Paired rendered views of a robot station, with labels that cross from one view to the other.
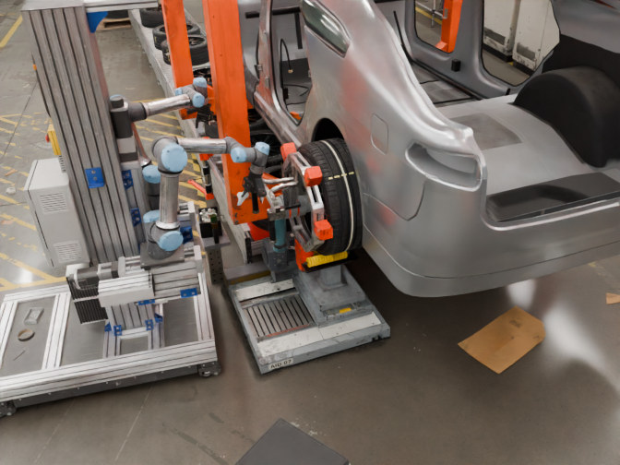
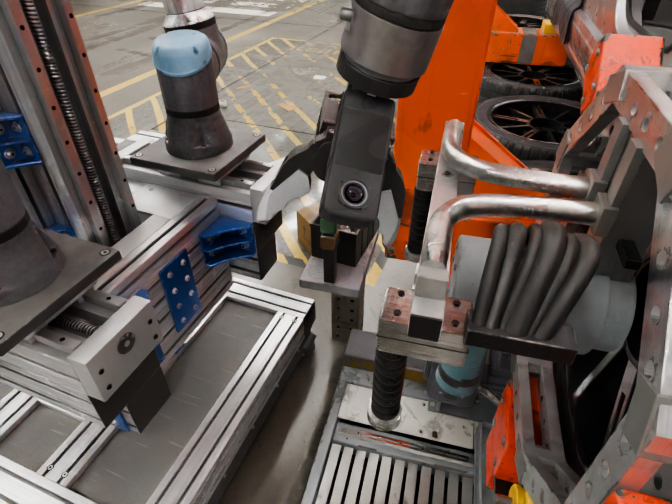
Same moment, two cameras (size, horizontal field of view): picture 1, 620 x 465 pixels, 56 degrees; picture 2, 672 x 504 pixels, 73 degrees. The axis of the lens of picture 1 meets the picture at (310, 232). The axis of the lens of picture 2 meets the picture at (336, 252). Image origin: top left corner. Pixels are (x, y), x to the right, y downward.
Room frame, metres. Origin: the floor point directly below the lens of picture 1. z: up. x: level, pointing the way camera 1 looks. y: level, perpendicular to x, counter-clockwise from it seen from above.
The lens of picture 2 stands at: (2.38, 0.07, 1.27)
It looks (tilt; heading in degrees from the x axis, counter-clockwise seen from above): 38 degrees down; 34
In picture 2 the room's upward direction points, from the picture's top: straight up
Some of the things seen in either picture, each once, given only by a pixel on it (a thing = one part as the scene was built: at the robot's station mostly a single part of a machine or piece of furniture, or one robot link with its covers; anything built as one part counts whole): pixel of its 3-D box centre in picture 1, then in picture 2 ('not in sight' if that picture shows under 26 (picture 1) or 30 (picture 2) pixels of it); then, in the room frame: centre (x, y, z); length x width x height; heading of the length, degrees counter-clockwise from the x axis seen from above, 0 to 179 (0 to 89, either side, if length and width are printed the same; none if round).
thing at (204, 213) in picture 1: (209, 220); (346, 225); (3.31, 0.66, 0.51); 0.20 x 0.14 x 0.13; 11
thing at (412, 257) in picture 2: (255, 200); (420, 221); (3.01, 0.32, 0.83); 0.04 x 0.04 x 0.16
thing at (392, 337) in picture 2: (276, 212); (424, 324); (2.70, 0.18, 0.93); 0.09 x 0.05 x 0.05; 109
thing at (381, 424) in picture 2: (272, 230); (388, 378); (2.69, 0.20, 0.83); 0.04 x 0.04 x 0.16
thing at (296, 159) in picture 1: (302, 202); (586, 301); (2.93, 0.04, 0.85); 0.54 x 0.07 x 0.54; 19
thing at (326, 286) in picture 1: (330, 269); not in sight; (2.98, -0.12, 0.32); 0.40 x 0.30 x 0.28; 19
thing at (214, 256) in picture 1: (213, 254); (348, 290); (3.36, 0.68, 0.21); 0.10 x 0.10 x 0.42; 19
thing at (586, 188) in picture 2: (274, 171); (519, 132); (2.98, 0.19, 1.03); 0.19 x 0.18 x 0.11; 109
